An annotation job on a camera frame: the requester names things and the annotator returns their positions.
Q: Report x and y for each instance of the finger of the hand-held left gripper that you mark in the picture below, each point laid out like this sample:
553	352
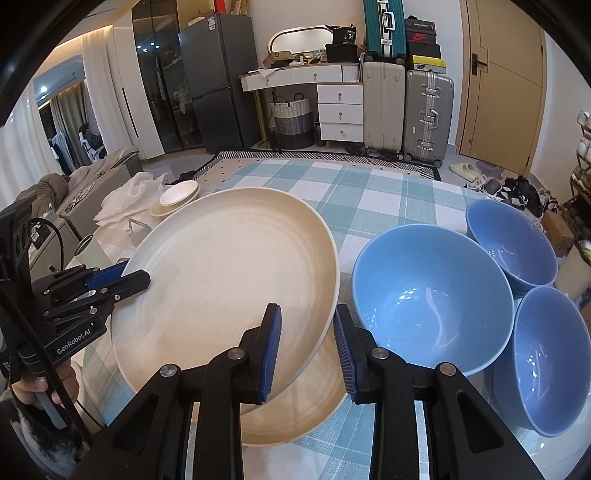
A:
108	277
129	284

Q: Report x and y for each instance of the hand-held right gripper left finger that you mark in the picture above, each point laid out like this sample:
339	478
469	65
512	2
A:
272	350

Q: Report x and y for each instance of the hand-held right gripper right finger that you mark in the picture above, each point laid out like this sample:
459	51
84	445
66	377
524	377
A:
344	350

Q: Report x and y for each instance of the cream plate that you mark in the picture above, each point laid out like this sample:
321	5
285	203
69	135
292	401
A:
300	406
221	277

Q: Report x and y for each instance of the blue bowl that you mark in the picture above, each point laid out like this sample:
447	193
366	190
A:
429	300
549	360
508	240

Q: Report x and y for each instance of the person's left forearm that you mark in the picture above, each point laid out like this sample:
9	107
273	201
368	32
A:
37	443

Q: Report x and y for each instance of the person's left hand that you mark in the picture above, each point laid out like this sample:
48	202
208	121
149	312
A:
41	392

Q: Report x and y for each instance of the pale insulated bottle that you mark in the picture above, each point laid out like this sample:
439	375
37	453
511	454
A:
84	247

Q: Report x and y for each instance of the small phone stand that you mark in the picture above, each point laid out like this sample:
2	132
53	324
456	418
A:
138	226

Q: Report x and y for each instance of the shallow cream bowl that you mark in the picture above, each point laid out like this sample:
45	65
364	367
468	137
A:
159	211

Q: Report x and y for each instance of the white plastic bag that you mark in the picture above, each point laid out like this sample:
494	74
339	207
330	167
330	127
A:
129	198

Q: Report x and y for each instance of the grey sofa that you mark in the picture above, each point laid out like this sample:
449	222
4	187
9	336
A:
92	184

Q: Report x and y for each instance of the small white bowl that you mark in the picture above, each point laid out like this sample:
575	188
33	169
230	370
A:
179	193

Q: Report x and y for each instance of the black white patterned rug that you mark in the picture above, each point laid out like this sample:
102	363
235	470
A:
323	158

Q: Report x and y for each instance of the black glass cabinet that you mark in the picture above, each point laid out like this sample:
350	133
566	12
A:
157	78

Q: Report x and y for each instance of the grey fridge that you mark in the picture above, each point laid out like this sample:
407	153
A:
221	83

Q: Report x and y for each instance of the scattered loose shoes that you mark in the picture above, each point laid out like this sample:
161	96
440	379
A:
512	191

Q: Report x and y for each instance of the woven laundry basket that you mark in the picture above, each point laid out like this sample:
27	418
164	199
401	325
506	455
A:
292	117

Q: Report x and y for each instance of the grey fluffy mat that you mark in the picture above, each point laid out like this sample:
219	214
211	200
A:
490	168

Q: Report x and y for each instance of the white drawer cabinet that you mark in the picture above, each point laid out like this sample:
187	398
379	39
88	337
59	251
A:
340	113

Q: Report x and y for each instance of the brown cardboard carton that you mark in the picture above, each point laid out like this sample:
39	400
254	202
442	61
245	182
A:
556	233

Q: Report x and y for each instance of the beige suitcase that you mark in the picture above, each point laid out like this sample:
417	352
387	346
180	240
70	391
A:
383	110

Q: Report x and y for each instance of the silver suitcase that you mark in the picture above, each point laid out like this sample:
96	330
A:
427	120

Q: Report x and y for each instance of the white trash bin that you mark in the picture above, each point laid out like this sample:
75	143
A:
577	272

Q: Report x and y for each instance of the white vanity desk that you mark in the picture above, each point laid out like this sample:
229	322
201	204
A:
300	76

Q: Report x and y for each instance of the small open cardboard box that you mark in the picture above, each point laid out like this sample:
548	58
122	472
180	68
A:
277	59

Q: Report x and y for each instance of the wooden shoe rack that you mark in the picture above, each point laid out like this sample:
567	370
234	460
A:
582	194

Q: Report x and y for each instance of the red box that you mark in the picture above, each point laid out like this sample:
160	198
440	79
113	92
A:
222	6

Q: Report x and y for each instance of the oval mirror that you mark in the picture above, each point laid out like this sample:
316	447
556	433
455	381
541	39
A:
300	41

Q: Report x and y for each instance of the black storage box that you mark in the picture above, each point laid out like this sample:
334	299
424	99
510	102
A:
342	54

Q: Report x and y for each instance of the small white basket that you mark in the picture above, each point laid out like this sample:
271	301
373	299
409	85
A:
318	54

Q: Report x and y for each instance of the flat cardboard pieces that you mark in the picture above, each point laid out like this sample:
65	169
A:
241	7

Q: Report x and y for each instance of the black yellow shoebox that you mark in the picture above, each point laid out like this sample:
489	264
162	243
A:
425	63

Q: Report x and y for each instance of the tan wooden door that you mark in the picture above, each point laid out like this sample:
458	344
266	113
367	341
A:
503	92

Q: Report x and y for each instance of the plain black shoebox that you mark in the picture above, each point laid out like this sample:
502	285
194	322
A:
423	50

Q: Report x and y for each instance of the black paper bag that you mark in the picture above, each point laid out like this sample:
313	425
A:
345	36

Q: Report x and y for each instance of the teal suitcase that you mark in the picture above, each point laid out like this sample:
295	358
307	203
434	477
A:
376	32

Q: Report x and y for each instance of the shoe rack with shoes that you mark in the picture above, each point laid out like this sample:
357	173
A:
584	138

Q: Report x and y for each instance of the black shoebox red logo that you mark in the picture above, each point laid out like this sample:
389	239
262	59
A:
421	38

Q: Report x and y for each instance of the black shoebox white label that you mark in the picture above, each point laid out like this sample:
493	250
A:
420	24

